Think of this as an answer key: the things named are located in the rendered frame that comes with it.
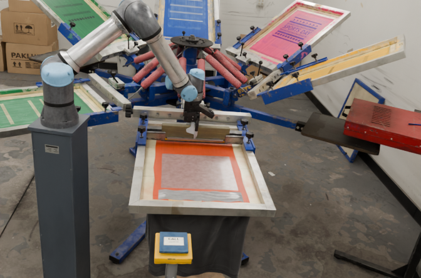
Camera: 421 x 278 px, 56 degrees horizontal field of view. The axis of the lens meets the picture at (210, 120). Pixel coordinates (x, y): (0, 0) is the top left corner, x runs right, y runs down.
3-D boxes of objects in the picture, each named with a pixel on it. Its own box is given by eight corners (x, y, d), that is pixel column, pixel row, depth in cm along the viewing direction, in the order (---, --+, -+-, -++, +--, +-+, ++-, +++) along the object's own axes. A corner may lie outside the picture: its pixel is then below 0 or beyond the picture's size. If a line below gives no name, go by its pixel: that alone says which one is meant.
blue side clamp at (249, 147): (254, 159, 206) (255, 148, 203) (244, 159, 205) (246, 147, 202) (244, 134, 233) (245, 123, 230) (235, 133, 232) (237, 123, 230)
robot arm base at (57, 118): (32, 125, 158) (31, 102, 154) (51, 111, 172) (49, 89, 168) (69, 131, 158) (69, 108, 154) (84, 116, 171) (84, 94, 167)
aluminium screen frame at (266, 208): (274, 217, 162) (275, 209, 160) (128, 213, 154) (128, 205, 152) (242, 131, 233) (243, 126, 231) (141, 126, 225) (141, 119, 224)
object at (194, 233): (240, 279, 186) (254, 204, 169) (143, 278, 180) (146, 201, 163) (239, 274, 189) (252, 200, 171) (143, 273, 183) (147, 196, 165)
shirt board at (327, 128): (379, 139, 264) (382, 129, 261) (375, 166, 230) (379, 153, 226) (198, 92, 309) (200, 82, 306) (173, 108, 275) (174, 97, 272)
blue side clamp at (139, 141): (145, 154, 199) (145, 142, 196) (135, 154, 198) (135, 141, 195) (148, 128, 226) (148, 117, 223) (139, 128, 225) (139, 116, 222)
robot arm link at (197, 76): (186, 67, 197) (202, 67, 200) (184, 88, 201) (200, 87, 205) (192, 72, 190) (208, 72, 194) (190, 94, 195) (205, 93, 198)
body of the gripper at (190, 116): (182, 117, 209) (184, 96, 205) (198, 118, 211) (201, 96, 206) (183, 123, 203) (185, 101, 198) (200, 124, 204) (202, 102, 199)
